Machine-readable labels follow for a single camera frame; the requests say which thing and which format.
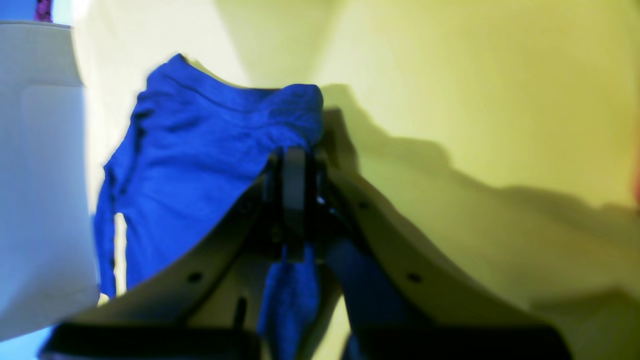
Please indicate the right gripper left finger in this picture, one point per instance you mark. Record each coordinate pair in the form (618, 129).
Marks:
(212, 303)

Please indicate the dark blue long-sleeve shirt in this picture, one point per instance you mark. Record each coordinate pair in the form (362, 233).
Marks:
(195, 144)

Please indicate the yellow table cloth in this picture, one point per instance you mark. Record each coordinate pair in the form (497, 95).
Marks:
(506, 131)

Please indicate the white cardboard box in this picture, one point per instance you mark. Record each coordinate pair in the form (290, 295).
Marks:
(47, 256)

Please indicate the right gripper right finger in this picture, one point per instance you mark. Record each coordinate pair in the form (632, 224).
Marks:
(425, 300)

